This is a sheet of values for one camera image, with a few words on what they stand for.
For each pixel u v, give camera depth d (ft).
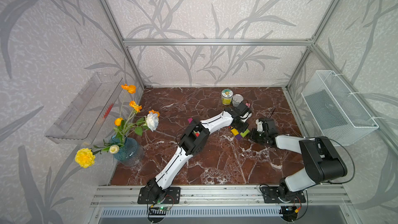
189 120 3.33
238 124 2.76
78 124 2.09
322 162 1.50
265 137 2.47
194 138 2.02
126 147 2.46
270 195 2.39
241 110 2.64
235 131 3.07
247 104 3.51
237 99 3.51
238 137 3.06
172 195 2.38
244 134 3.05
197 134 2.08
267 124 2.48
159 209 2.32
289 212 2.46
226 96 3.44
